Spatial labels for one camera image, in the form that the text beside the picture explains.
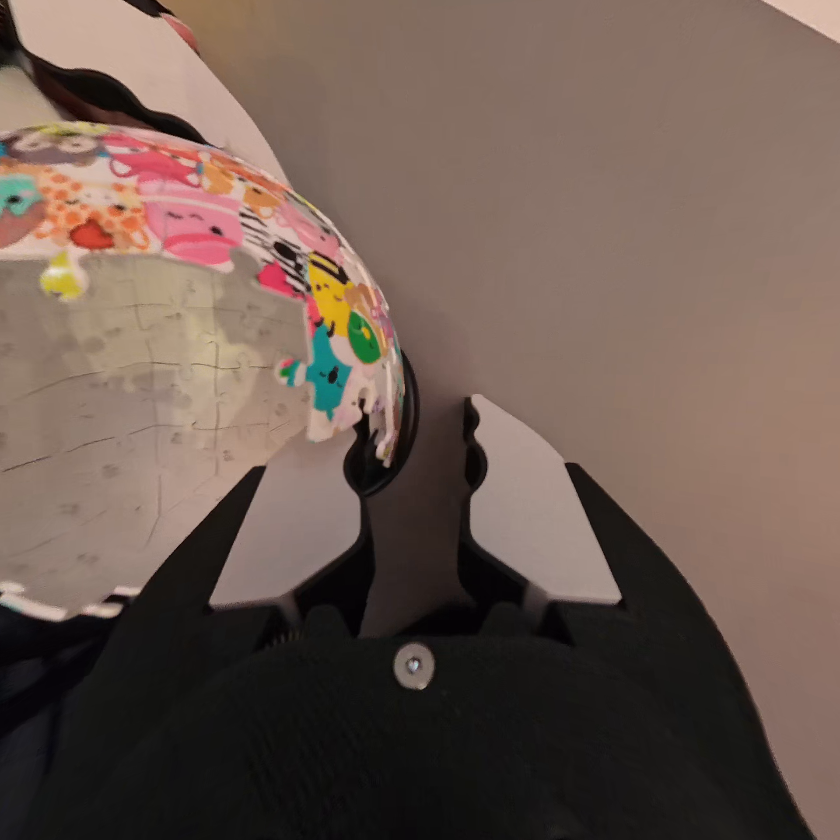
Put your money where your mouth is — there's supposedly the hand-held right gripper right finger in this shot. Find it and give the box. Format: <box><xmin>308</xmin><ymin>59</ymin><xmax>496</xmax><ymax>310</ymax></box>
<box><xmin>457</xmin><ymin>395</ymin><xmax>623</xmax><ymax>623</ymax></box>

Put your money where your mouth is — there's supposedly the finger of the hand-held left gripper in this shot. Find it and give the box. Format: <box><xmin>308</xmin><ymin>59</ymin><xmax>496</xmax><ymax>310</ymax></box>
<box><xmin>10</xmin><ymin>0</ymin><xmax>291</xmax><ymax>186</ymax></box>

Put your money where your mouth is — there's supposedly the black ball stand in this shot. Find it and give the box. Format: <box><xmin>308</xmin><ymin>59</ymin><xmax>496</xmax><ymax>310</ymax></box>
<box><xmin>344</xmin><ymin>348</ymin><xmax>421</xmax><ymax>497</ymax></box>

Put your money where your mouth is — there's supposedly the dark printed shirt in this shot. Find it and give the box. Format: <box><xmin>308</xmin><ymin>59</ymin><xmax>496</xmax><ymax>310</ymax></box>
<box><xmin>0</xmin><ymin>600</ymin><xmax>116</xmax><ymax>723</ymax></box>

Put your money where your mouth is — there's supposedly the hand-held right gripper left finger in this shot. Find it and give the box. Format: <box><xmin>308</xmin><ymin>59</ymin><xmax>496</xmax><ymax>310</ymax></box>
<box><xmin>210</xmin><ymin>416</ymin><xmax>376</xmax><ymax>634</ymax></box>

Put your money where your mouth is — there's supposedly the colourful cartoon puzzle ball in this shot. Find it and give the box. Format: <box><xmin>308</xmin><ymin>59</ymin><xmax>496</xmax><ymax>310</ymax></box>
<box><xmin>0</xmin><ymin>121</ymin><xmax>408</xmax><ymax>621</ymax></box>

